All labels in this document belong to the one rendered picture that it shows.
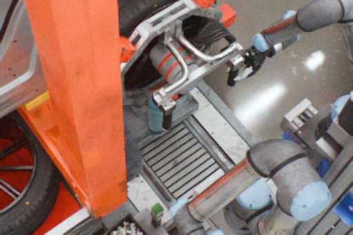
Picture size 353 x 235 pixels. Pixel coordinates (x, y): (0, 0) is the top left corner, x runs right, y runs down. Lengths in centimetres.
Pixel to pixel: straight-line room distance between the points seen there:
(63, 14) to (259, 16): 256
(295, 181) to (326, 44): 216
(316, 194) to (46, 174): 136
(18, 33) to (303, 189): 114
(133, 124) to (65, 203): 53
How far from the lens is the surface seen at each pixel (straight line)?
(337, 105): 224
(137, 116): 301
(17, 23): 213
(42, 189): 259
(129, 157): 272
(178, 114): 312
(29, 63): 233
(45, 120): 252
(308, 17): 209
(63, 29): 129
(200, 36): 232
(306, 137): 240
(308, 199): 159
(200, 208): 180
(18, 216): 257
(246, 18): 369
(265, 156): 164
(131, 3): 221
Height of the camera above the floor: 291
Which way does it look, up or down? 59 degrees down
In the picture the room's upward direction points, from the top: 3 degrees clockwise
